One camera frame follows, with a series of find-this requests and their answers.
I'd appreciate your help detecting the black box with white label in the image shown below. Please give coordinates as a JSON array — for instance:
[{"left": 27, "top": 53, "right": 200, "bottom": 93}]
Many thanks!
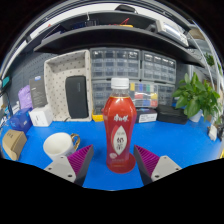
[{"left": 135, "top": 108, "right": 158, "bottom": 124}]

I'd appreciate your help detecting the brown cardboard box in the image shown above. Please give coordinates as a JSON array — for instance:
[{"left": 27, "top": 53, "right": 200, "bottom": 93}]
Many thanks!
[{"left": 1, "top": 129, "right": 28, "bottom": 162}]

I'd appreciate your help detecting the black rectangular speaker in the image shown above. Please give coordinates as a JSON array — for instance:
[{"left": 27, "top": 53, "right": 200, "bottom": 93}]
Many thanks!
[{"left": 64, "top": 75, "right": 90, "bottom": 120}]

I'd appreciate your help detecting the red drink bottle white cap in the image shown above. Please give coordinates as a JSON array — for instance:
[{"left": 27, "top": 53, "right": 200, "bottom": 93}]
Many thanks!
[{"left": 101, "top": 77, "right": 138, "bottom": 169}]

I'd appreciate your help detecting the flat black case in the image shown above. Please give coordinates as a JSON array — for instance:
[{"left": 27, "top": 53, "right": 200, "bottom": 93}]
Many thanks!
[{"left": 155, "top": 104, "right": 189, "bottom": 126}]

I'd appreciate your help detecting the white carton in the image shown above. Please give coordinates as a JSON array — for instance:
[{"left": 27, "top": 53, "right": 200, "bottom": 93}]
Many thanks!
[{"left": 28, "top": 104, "right": 54, "bottom": 128}]

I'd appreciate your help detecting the grey small-parts drawer cabinet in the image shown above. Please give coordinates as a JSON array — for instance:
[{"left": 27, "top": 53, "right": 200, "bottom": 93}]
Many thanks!
[
  {"left": 89, "top": 47, "right": 142, "bottom": 81},
  {"left": 140, "top": 50, "right": 178, "bottom": 84},
  {"left": 156, "top": 83, "right": 177, "bottom": 108},
  {"left": 91, "top": 79, "right": 114, "bottom": 115}
]

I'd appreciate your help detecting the potted green plant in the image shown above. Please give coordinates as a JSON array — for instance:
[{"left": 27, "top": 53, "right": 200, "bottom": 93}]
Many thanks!
[{"left": 171, "top": 72, "right": 221, "bottom": 128}]

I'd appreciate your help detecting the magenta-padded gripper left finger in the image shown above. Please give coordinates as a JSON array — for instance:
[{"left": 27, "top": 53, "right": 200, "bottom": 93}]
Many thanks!
[{"left": 44, "top": 144, "right": 95, "bottom": 187}]

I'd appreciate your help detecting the dark grey upright carton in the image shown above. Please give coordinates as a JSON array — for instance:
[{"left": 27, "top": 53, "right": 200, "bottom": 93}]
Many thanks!
[{"left": 28, "top": 75, "right": 48, "bottom": 109}]

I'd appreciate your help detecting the yellow multimeter with red leads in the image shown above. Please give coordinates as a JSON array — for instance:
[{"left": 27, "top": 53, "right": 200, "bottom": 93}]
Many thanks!
[{"left": 91, "top": 113, "right": 105, "bottom": 123}]

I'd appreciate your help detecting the white dotted pegboard tray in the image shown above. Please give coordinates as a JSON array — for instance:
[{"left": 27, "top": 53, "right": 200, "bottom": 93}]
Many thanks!
[{"left": 43, "top": 49, "right": 93, "bottom": 123}]

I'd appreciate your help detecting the dark grey wall shelf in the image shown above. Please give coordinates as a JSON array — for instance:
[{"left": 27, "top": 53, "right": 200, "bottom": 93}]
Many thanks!
[{"left": 33, "top": 9, "right": 206, "bottom": 68}]

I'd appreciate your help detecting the white shelving unit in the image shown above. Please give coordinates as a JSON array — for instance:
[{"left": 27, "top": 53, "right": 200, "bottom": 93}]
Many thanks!
[{"left": 186, "top": 23, "right": 224, "bottom": 101}]

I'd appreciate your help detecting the blue carton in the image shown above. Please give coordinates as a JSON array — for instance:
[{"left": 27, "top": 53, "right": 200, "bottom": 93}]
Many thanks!
[{"left": 9, "top": 108, "right": 34, "bottom": 133}]

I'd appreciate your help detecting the white mug with gold handle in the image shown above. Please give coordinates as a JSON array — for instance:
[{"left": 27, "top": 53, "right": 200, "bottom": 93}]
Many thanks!
[{"left": 42, "top": 131, "right": 82, "bottom": 162}]

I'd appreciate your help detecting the small white block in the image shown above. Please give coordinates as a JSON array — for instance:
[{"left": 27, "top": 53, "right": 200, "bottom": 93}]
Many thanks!
[{"left": 208, "top": 124, "right": 218, "bottom": 141}]

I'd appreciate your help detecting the purple plastic bag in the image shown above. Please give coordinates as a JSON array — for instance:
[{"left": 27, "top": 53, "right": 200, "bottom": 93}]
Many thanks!
[{"left": 17, "top": 84, "right": 34, "bottom": 110}]

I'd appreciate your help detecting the drawer cabinet with coloured parts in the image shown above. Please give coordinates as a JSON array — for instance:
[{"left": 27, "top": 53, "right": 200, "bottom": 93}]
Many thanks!
[{"left": 129, "top": 81, "right": 159, "bottom": 109}]

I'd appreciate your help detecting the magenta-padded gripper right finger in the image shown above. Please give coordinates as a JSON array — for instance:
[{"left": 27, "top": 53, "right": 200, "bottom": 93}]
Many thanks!
[{"left": 133, "top": 144, "right": 183, "bottom": 186}]

